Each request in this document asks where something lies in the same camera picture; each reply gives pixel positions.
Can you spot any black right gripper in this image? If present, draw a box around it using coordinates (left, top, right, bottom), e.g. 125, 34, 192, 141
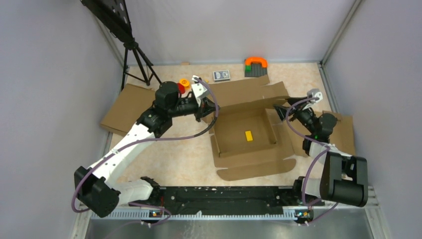
273, 96, 317, 135

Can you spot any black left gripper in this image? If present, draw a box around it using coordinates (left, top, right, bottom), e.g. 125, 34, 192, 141
169, 96, 220, 122

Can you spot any large cardboard box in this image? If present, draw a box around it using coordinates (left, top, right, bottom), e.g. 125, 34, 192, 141
204, 75, 296, 181

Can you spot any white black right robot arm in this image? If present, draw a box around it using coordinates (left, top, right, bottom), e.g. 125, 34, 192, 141
273, 89, 369, 207

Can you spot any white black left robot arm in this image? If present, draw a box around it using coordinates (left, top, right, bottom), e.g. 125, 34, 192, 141
71, 75, 219, 218

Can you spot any folded brown cardboard box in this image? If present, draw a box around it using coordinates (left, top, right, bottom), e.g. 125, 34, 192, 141
100, 84, 155, 136

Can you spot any small red toy piece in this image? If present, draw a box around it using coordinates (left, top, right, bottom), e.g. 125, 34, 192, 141
177, 78, 191, 94

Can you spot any small yellow block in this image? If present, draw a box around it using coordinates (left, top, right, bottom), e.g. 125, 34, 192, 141
245, 130, 253, 142

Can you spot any orange green grey toy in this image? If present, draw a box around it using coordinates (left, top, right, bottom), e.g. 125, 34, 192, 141
244, 57, 268, 78

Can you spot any flat cardboard blank at right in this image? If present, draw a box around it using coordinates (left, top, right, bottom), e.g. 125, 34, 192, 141
286, 111, 356, 157

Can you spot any black tripod stand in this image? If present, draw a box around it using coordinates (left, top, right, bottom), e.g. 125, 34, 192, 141
81, 0, 162, 89

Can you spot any aluminium frame rail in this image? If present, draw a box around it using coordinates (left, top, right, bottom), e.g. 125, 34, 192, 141
71, 187, 392, 239

